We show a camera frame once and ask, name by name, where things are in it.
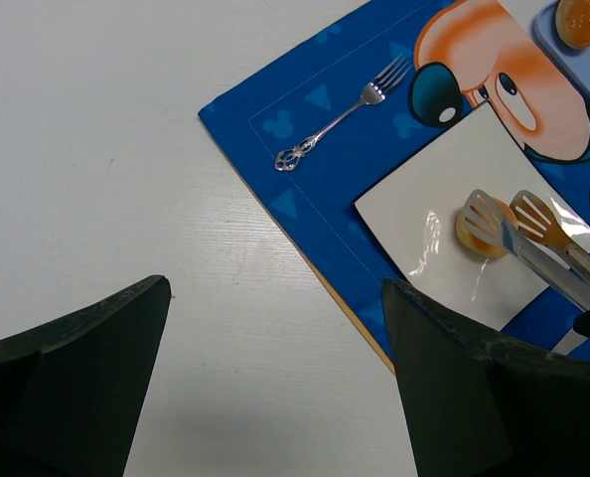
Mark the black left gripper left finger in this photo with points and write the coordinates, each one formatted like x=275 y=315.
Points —
x=72 y=389

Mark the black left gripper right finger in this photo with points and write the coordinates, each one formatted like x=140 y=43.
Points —
x=478 y=402

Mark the metal serving tongs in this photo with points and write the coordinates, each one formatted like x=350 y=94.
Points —
x=539 y=242

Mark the small round bun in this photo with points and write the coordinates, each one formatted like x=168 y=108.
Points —
x=477 y=245
x=572 y=23

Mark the white square plate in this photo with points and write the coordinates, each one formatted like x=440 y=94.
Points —
x=412 y=213

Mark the light blue tray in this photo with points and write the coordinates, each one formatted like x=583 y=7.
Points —
x=575 y=64

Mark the silver fork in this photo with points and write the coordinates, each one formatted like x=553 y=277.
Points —
x=373 y=93

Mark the blue cartoon placemat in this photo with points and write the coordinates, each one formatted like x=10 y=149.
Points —
x=464 y=54

